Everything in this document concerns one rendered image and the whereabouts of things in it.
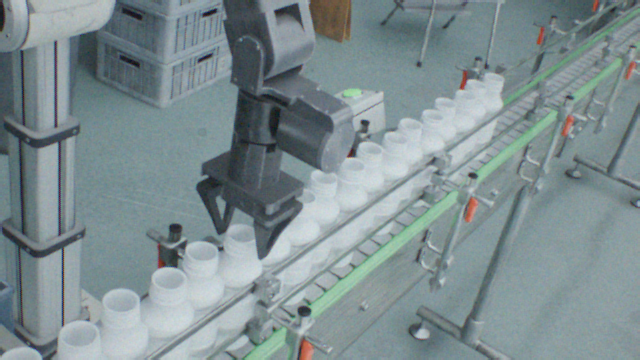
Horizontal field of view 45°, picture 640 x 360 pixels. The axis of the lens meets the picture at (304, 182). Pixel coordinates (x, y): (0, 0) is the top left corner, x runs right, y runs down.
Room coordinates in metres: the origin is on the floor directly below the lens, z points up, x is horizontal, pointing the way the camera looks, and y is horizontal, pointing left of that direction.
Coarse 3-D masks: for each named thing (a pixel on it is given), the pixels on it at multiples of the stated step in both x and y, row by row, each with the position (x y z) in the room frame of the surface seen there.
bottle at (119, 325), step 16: (112, 304) 0.58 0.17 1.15; (128, 304) 0.59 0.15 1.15; (112, 320) 0.55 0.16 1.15; (128, 320) 0.56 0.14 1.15; (112, 336) 0.55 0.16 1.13; (128, 336) 0.56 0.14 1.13; (144, 336) 0.57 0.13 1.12; (112, 352) 0.54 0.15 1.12; (128, 352) 0.55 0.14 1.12; (144, 352) 0.57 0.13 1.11
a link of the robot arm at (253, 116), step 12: (240, 96) 0.71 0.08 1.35; (252, 96) 0.70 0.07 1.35; (264, 96) 0.70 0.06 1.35; (240, 108) 0.70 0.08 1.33; (252, 108) 0.70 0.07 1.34; (264, 108) 0.69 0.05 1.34; (276, 108) 0.70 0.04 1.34; (240, 120) 0.70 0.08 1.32; (252, 120) 0.69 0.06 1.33; (264, 120) 0.69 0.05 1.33; (276, 120) 0.70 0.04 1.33; (240, 132) 0.70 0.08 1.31; (252, 132) 0.69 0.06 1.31; (264, 132) 0.69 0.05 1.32; (276, 132) 0.70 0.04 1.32
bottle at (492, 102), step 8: (488, 80) 1.32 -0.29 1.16; (496, 80) 1.35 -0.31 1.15; (488, 88) 1.32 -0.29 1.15; (496, 88) 1.32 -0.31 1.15; (488, 96) 1.32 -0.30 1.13; (496, 96) 1.32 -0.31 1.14; (488, 104) 1.31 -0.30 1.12; (496, 104) 1.31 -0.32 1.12; (488, 112) 1.30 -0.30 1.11; (496, 120) 1.32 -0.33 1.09; (488, 128) 1.31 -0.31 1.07; (480, 136) 1.30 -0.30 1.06; (488, 136) 1.31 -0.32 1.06; (480, 144) 1.31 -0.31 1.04; (472, 152) 1.30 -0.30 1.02; (472, 160) 1.31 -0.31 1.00
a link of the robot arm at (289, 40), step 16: (224, 0) 0.72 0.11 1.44; (240, 0) 0.70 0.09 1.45; (256, 0) 0.70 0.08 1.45; (272, 0) 0.70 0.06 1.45; (288, 0) 0.72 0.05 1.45; (304, 0) 0.74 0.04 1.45; (240, 16) 0.70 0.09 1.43; (256, 16) 0.69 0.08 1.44; (272, 16) 0.70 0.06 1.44; (288, 16) 0.73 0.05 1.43; (304, 16) 0.73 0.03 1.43; (240, 32) 0.70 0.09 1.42; (256, 32) 0.69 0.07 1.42; (272, 32) 0.69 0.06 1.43; (288, 32) 0.71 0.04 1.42; (304, 32) 0.73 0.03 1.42; (272, 48) 0.68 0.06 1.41; (288, 48) 0.70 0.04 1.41; (304, 48) 0.72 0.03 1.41; (272, 64) 0.68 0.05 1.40; (288, 64) 0.70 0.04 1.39
